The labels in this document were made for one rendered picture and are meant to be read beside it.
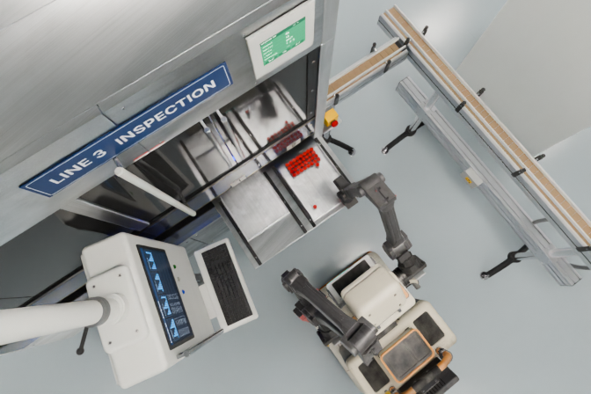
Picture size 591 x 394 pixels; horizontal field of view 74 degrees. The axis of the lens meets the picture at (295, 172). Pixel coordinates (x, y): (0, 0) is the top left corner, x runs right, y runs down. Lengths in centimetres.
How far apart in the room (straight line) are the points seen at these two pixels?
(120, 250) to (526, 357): 273
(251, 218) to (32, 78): 129
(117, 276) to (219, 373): 171
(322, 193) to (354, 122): 121
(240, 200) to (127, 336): 95
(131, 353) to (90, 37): 99
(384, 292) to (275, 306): 148
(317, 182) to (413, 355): 96
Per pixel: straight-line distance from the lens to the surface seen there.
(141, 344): 151
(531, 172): 236
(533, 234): 278
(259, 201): 211
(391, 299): 162
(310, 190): 211
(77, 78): 111
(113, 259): 155
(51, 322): 114
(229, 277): 215
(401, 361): 213
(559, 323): 346
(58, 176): 119
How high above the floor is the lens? 295
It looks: 75 degrees down
